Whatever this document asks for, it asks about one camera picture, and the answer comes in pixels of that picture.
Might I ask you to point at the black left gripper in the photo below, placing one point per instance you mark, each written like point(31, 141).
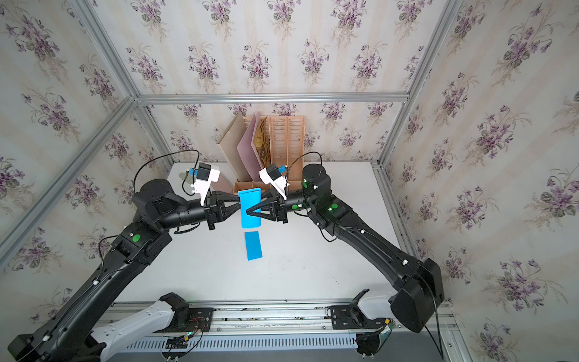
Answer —
point(214, 211)

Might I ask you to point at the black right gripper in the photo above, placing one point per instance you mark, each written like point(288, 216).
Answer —
point(277, 206)

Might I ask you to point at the blue square paper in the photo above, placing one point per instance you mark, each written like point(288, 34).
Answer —
point(253, 245)
point(248, 199)

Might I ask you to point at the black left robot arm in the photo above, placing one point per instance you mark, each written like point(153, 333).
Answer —
point(72, 334)

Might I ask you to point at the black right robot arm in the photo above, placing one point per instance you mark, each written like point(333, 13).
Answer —
point(418, 283)

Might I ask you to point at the pink pencil case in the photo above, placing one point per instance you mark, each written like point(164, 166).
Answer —
point(224, 185)

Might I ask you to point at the pink folder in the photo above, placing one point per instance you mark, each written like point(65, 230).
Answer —
point(246, 149)

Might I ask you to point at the grey green eraser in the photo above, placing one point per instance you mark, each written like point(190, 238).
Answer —
point(185, 176)

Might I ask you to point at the beige folder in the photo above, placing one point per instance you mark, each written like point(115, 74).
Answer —
point(228, 145)

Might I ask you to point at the patterned yellow book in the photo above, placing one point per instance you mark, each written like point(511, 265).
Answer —
point(261, 142)

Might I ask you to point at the peach plastic file organizer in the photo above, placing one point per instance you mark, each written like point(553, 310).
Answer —
point(287, 135)

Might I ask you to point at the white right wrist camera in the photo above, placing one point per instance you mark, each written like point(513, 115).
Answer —
point(276, 177)

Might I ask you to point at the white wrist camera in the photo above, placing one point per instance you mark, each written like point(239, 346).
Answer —
point(201, 179)
point(276, 177)

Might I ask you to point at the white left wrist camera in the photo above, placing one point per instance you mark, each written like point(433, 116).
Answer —
point(201, 179)

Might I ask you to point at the aluminium mounting rail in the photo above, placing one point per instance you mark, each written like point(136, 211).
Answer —
point(275, 317)

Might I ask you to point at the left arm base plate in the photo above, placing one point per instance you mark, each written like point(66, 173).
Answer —
point(195, 319)

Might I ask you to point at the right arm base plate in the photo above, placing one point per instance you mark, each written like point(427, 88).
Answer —
point(347, 317)

